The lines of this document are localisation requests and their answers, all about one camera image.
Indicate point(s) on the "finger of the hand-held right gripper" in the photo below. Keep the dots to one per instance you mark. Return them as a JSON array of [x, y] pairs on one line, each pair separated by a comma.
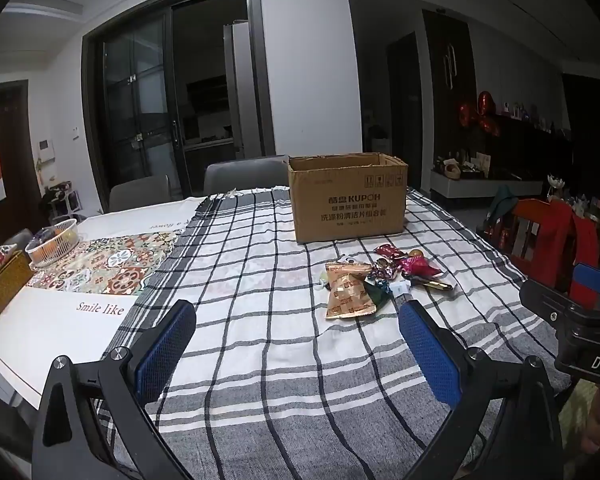
[[592, 280], [545, 300]]

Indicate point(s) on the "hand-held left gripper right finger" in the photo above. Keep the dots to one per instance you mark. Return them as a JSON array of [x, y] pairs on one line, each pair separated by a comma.
[[430, 355]]

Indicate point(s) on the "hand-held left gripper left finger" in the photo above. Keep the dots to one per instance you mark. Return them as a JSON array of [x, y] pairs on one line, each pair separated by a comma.
[[165, 350]]

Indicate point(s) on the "gold candy stick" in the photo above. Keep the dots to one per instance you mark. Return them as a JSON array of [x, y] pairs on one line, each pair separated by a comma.
[[437, 285]]

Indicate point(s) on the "small white candy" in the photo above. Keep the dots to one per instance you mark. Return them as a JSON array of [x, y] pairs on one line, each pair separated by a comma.
[[397, 289]]

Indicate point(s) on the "dark green snack packet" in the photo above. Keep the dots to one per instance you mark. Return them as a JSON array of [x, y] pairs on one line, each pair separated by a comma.
[[378, 294]]

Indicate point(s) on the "magenta candy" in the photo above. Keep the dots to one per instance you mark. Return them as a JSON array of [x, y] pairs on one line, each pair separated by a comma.
[[415, 265]]

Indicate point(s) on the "colourful foil candy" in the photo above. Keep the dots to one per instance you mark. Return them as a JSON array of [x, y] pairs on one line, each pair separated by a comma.
[[382, 269]]

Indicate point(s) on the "round gold candy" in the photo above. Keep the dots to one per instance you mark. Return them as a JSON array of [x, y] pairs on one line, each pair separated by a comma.
[[416, 253]]

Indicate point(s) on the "tan snack packet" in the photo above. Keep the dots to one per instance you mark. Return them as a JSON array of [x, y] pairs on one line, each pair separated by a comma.
[[347, 292]]

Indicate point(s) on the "red candy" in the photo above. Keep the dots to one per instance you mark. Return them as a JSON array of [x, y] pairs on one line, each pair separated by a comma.
[[387, 251]]

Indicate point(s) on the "clear candy with gold ends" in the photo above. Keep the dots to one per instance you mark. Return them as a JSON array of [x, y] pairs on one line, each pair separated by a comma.
[[348, 260]]

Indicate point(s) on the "pale green candy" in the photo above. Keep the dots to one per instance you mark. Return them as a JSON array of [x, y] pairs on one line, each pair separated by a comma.
[[324, 282]]

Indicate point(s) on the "brown cardboard box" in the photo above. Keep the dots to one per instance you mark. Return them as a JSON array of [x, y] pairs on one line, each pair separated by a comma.
[[347, 205]]

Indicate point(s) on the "red garment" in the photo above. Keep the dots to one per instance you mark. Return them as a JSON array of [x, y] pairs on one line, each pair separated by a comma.
[[555, 240]]

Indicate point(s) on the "orange wooden chair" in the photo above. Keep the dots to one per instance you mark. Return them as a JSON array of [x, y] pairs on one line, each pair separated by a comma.
[[522, 210]]

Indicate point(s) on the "lotus shaped ornament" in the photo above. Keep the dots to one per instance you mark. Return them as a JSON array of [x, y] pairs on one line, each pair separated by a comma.
[[556, 185]]

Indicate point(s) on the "patterned tile print runner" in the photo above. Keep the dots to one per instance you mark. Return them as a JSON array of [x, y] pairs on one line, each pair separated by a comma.
[[115, 260]]

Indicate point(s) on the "green cloth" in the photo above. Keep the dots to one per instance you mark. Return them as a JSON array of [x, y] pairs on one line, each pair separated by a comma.
[[502, 202]]

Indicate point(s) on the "black white checked tablecloth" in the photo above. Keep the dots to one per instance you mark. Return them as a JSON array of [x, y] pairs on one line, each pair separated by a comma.
[[260, 285]]

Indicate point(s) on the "white printed table mat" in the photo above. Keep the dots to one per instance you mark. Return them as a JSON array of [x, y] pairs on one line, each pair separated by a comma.
[[45, 330]]

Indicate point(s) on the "white low console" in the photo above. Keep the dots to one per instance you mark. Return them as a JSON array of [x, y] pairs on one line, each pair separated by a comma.
[[480, 187]]

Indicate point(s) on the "white basket with fruit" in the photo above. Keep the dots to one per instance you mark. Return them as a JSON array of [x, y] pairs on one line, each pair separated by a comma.
[[52, 247]]

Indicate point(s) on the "small woven basket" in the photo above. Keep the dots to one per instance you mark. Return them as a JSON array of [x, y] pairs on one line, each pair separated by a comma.
[[453, 171]]

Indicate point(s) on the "woven tissue box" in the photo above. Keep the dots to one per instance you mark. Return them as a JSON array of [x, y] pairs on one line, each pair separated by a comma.
[[5, 280]]

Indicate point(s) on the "white storage rack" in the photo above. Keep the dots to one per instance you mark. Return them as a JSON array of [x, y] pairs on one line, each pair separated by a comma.
[[60, 200]]

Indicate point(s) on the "wide grey chair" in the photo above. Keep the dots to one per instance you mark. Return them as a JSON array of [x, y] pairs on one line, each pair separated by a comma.
[[245, 175]]

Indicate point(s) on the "red foil balloons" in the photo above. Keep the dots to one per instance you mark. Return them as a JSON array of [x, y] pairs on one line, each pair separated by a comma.
[[485, 102]]

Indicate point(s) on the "tall dark cabinet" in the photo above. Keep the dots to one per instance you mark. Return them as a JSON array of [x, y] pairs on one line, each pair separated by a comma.
[[455, 110]]

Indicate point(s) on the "white intercom panel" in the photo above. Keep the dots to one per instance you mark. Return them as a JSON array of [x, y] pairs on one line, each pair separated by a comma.
[[46, 150]]

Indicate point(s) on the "dark room door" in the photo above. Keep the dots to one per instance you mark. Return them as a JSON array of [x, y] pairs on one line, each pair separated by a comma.
[[405, 110]]

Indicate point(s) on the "dark sliding glass door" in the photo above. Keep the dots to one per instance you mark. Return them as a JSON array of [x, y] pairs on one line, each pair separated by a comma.
[[130, 110]]

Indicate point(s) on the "black range hood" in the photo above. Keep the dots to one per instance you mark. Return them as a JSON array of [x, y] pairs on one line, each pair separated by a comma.
[[205, 92]]

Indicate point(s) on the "silver refrigerator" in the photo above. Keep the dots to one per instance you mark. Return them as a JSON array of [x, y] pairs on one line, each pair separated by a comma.
[[240, 90]]

